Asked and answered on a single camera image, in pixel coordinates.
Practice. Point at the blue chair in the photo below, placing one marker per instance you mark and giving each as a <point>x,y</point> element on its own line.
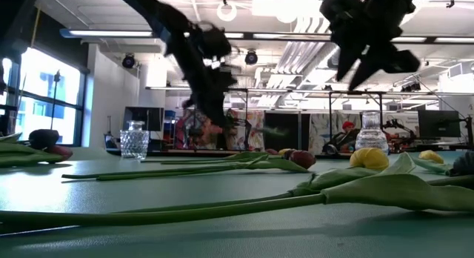
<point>170,114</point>

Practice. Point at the bright ceiling light panel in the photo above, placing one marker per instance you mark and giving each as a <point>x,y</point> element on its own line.
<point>292,7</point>

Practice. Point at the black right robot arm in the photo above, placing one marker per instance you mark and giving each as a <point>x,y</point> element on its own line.
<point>392,4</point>

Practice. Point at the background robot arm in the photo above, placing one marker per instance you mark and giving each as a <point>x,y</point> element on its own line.
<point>392,137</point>

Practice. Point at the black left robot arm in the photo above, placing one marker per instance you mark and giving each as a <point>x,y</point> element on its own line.
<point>148,13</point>

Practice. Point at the large window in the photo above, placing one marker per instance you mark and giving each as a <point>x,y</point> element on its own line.
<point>40,83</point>

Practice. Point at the black partition panel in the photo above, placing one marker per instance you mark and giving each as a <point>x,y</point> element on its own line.
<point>289,139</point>

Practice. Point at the white ceiling pipes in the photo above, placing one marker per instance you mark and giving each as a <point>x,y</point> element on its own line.
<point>300,46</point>

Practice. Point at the person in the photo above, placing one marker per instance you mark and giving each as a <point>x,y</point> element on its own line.
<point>346,133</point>

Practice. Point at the black round ceiling spotlight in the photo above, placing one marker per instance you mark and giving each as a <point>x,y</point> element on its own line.
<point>251,58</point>
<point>128,61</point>

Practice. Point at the diamond-cut clear glass vase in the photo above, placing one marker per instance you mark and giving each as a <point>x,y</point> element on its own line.
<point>134,143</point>

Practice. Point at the ribbed round clear glass vase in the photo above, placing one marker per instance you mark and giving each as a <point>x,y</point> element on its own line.
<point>371,135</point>

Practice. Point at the black tripod stand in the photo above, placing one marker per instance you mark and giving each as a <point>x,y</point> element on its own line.
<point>56,77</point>

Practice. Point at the black ceiling lamp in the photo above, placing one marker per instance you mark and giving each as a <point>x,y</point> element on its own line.
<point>411,86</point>

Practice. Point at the white ceiling air unit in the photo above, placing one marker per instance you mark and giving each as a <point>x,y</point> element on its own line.
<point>461,69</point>

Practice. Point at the black monitor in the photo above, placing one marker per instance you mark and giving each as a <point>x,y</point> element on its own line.
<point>438,123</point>
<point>152,117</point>

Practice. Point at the long ceiling light rail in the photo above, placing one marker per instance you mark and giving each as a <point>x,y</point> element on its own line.
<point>111,33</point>

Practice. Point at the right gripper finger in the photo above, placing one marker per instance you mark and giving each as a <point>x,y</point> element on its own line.
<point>348,59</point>
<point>366,70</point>

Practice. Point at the green table mat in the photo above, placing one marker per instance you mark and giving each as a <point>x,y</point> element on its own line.
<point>237,243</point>

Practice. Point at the colourful patterned backdrop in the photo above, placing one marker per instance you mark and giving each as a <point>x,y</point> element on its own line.
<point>255,128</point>

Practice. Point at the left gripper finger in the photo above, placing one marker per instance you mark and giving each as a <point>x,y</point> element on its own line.
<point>208,110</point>
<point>220,113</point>

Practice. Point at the red artificial tulip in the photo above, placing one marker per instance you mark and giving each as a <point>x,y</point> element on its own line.
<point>63,153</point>
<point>303,159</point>
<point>272,152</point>

